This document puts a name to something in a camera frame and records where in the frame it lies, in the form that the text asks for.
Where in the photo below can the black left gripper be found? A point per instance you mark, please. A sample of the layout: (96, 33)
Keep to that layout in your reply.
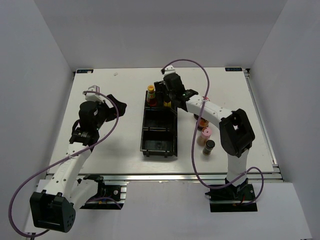
(121, 106)

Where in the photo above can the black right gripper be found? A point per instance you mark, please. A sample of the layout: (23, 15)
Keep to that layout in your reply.
(159, 88)

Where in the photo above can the yellow-cap red sauce bottle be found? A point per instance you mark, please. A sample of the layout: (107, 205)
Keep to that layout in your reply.
(151, 96)

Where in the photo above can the small yellow-label brown bottle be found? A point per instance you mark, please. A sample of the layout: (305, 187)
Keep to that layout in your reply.
(167, 103)

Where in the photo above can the red-lid sauce jar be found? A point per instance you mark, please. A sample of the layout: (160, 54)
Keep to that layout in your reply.
(203, 123)

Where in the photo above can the pink-lid spice shaker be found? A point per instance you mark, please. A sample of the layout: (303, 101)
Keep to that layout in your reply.
(204, 136)

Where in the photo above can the black-lid pepper shaker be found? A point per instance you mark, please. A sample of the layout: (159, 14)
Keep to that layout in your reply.
(208, 147)

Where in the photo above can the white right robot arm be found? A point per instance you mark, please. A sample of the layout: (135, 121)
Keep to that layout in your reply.
(235, 130)

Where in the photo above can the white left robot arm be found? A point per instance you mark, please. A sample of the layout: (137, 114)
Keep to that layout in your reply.
(55, 207)

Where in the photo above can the black three-compartment organizer tray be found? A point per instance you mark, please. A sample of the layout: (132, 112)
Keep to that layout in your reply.
(159, 133)

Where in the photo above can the blue corner label left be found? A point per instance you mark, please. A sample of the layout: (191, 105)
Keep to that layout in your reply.
(84, 71)

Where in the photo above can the blue corner label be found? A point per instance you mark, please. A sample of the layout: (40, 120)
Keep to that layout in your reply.
(84, 71)
(233, 69)

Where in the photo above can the blue corner label right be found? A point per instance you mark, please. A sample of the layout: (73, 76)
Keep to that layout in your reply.
(233, 69)

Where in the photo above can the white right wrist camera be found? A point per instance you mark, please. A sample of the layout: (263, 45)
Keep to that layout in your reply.
(168, 70)

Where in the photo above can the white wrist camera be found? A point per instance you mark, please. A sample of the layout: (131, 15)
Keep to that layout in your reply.
(168, 70)
(93, 94)

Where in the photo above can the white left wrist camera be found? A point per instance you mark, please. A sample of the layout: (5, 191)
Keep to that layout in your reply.
(93, 94)

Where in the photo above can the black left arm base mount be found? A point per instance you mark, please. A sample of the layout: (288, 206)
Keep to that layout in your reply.
(102, 195)

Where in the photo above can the aluminium front table rail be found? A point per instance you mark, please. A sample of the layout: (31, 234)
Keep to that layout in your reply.
(274, 176)

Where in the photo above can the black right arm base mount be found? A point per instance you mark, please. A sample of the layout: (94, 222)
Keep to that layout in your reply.
(224, 201)

